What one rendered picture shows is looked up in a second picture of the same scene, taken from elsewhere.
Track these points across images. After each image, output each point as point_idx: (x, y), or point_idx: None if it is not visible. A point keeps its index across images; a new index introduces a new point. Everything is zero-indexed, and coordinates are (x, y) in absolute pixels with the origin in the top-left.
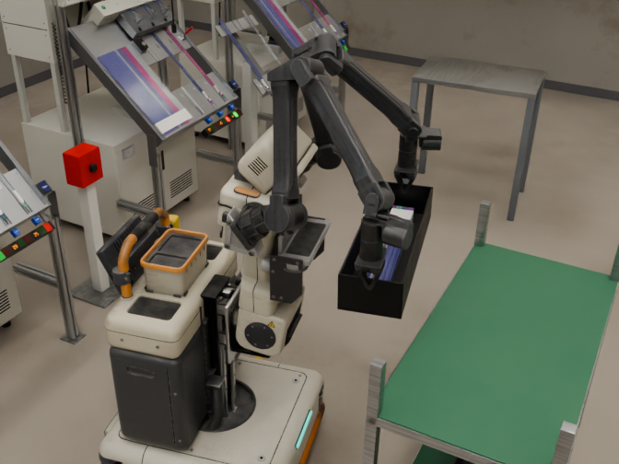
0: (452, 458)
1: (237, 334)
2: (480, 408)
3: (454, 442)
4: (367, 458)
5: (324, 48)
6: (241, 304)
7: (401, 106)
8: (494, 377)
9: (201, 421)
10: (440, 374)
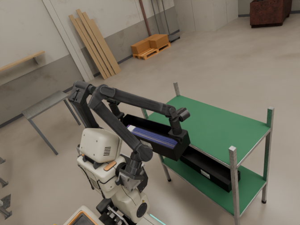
0: (193, 172)
1: (135, 221)
2: (234, 135)
3: (252, 145)
4: (236, 181)
5: (86, 84)
6: (131, 209)
7: None
8: (219, 129)
9: None
10: (214, 142)
